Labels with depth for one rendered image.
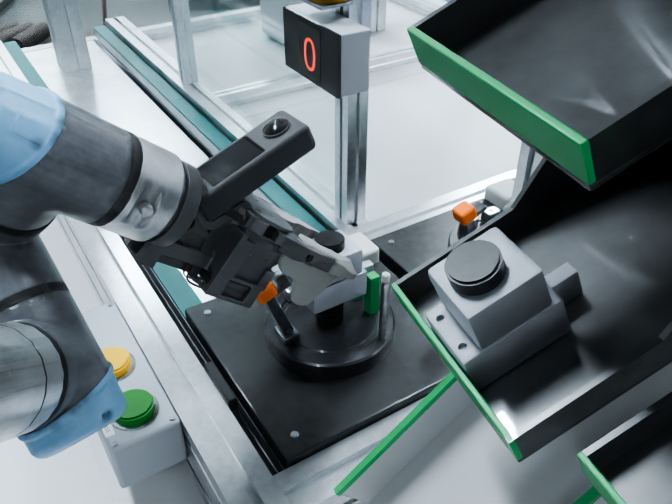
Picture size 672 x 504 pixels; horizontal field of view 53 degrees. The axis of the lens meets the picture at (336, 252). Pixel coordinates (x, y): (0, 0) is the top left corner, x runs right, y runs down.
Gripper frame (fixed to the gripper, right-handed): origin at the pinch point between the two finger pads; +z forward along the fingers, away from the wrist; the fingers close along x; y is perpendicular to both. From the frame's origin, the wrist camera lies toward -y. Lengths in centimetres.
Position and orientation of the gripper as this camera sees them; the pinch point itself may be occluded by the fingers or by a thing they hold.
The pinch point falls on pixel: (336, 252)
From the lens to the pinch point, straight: 67.2
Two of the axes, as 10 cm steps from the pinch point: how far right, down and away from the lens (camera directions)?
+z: 6.4, 2.9, 7.1
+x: 5.3, 5.1, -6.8
